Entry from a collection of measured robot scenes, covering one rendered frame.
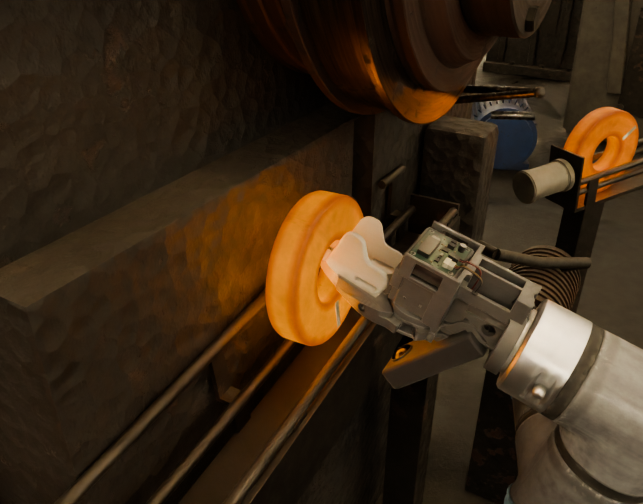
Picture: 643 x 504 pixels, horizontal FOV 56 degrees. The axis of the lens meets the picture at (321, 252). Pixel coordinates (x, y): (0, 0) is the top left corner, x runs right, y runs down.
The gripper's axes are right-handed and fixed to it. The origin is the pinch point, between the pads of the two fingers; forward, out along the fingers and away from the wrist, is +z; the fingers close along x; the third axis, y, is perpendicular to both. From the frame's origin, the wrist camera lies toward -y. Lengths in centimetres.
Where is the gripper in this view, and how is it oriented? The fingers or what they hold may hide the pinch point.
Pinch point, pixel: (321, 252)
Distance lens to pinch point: 59.8
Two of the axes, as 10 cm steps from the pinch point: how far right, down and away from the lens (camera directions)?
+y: 2.3, -7.6, -6.0
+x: -5.0, 4.4, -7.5
